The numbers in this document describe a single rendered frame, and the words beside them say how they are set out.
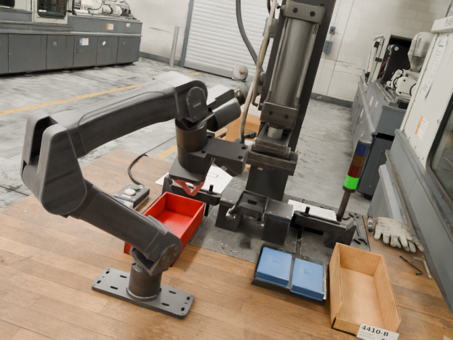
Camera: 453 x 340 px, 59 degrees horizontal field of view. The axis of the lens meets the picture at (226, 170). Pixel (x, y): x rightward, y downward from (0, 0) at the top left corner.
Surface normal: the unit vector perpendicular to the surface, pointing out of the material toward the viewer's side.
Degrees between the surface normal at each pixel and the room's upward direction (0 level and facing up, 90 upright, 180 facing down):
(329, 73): 90
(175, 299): 0
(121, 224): 92
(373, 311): 0
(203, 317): 0
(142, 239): 86
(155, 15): 90
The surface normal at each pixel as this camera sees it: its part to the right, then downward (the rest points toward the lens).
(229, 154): 0.04, -0.64
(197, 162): -0.28, 0.73
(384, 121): -0.28, 0.29
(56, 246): 0.19, -0.92
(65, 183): 0.66, 0.39
